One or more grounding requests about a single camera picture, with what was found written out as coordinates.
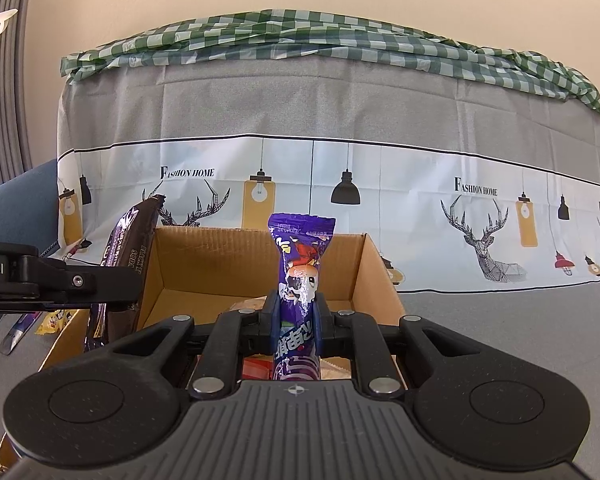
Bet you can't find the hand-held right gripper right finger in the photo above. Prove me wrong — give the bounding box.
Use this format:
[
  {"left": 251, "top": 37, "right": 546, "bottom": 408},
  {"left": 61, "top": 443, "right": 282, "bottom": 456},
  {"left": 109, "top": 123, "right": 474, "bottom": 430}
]
[{"left": 312, "top": 292, "right": 486, "bottom": 397}]

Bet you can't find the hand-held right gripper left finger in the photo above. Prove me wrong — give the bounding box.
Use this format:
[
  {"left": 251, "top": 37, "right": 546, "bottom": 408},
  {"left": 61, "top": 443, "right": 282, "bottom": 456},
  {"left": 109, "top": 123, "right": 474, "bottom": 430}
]
[{"left": 102, "top": 292, "right": 282, "bottom": 402}]

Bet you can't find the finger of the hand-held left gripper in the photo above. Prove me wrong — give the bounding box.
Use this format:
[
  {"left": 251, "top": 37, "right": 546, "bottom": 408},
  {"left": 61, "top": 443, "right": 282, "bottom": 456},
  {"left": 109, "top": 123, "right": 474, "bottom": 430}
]
[{"left": 19, "top": 255, "right": 147, "bottom": 312}]

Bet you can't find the clear zip bag of cookies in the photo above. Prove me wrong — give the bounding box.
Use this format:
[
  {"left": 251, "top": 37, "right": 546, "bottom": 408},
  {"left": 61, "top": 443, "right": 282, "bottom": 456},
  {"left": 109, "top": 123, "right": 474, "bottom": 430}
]
[{"left": 228, "top": 295, "right": 269, "bottom": 314}]

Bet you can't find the red snack packet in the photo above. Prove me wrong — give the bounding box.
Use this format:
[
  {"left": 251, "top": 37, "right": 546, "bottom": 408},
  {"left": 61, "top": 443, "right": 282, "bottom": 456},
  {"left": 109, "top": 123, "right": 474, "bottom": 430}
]
[{"left": 240, "top": 356, "right": 274, "bottom": 384}]

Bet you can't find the purple snack packet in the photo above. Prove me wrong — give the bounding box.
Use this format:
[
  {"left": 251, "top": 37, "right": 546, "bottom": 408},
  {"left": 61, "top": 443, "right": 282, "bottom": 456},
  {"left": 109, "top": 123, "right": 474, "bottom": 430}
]
[{"left": 267, "top": 212, "right": 337, "bottom": 384}]

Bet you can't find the black snack packet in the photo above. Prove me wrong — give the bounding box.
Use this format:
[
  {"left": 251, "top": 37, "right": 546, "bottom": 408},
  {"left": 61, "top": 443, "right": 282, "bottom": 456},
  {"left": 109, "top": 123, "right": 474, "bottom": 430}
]
[{"left": 82, "top": 193, "right": 167, "bottom": 354}]

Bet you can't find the cardboard box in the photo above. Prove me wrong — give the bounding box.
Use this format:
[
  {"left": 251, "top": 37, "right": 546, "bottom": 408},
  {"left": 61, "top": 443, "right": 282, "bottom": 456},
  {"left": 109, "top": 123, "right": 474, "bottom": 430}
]
[{"left": 0, "top": 225, "right": 409, "bottom": 477}]

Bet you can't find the golden yellow snack packet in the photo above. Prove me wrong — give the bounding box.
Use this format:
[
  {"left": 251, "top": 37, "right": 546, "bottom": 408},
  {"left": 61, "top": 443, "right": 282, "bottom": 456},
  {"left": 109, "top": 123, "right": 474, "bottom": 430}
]
[{"left": 34, "top": 309, "right": 77, "bottom": 336}]

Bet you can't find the beige snack packet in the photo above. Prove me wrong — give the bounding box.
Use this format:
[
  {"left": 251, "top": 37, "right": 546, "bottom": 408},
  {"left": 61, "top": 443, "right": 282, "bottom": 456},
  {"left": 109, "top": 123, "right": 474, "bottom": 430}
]
[{"left": 320, "top": 355, "right": 354, "bottom": 381}]

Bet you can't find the long silver and purple packet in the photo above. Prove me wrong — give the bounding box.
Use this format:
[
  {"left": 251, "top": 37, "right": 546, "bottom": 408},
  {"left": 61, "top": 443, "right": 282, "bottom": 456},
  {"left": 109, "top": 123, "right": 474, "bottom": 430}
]
[{"left": 0, "top": 312, "right": 44, "bottom": 356}]

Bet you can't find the blue fabric cushion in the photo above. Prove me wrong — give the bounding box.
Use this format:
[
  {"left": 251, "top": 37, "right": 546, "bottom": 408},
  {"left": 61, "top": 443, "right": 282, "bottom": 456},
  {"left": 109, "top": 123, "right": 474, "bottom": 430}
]
[{"left": 0, "top": 157, "right": 60, "bottom": 262}]

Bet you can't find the grey curtain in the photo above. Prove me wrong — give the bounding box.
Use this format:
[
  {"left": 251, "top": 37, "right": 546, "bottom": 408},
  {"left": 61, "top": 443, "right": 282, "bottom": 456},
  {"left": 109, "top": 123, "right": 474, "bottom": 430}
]
[{"left": 0, "top": 0, "right": 37, "bottom": 187}]

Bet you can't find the deer print cloth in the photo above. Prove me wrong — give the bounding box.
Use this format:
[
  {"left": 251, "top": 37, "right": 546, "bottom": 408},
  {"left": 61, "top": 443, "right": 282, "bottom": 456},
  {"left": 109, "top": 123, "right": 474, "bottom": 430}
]
[{"left": 56, "top": 52, "right": 600, "bottom": 294}]

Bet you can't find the green checked cloth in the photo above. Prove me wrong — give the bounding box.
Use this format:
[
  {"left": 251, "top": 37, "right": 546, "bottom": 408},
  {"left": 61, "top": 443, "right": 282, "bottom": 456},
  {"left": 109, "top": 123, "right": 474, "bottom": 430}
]
[{"left": 60, "top": 8, "right": 600, "bottom": 117}]

